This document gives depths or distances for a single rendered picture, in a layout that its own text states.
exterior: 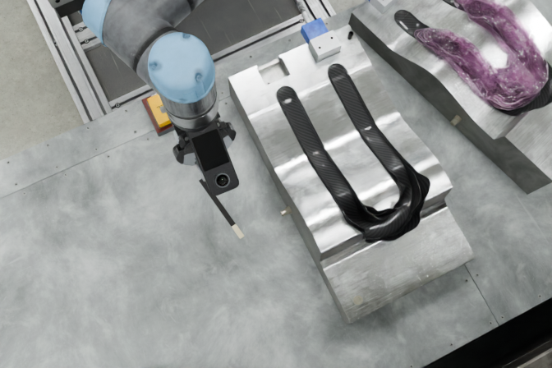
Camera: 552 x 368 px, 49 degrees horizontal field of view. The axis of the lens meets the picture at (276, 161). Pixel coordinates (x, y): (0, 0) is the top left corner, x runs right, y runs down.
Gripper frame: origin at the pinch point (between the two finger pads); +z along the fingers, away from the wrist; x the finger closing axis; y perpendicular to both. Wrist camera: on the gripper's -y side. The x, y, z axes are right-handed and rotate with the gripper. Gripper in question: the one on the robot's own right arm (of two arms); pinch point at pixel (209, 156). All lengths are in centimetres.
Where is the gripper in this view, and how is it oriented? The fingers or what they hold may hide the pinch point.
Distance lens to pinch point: 105.2
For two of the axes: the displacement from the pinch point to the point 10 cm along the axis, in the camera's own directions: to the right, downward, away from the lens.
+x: -9.0, 4.2, -1.5
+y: -4.4, -8.7, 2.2
